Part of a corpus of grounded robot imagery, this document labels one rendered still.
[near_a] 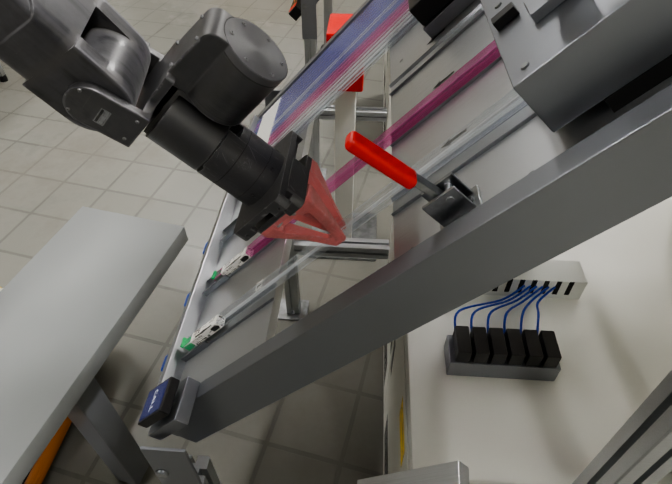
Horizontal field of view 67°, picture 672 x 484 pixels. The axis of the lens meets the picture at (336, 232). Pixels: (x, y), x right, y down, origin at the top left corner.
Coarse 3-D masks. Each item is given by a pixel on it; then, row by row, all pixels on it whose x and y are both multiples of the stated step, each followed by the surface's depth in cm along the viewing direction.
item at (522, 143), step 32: (416, 32) 67; (448, 32) 58; (480, 32) 53; (416, 64) 61; (448, 64) 54; (416, 96) 56; (480, 96) 46; (640, 96) 31; (416, 128) 52; (448, 128) 47; (512, 128) 39; (544, 128) 37; (576, 128) 34; (416, 160) 48; (480, 160) 40; (512, 160) 37; (544, 160) 35; (416, 192) 45; (480, 192) 38; (416, 224) 42
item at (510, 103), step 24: (504, 96) 40; (480, 120) 40; (504, 120) 40; (456, 144) 42; (432, 168) 43; (384, 192) 46; (360, 216) 48; (288, 264) 54; (264, 288) 56; (240, 312) 59
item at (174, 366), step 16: (224, 208) 86; (224, 224) 84; (208, 256) 78; (208, 272) 77; (192, 288) 74; (192, 304) 72; (192, 320) 70; (176, 336) 68; (176, 352) 66; (176, 368) 65
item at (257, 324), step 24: (240, 240) 76; (288, 240) 63; (264, 264) 64; (216, 288) 73; (240, 288) 65; (216, 312) 67; (264, 312) 56; (216, 336) 63; (240, 336) 57; (264, 336) 53; (192, 360) 65; (216, 360) 59
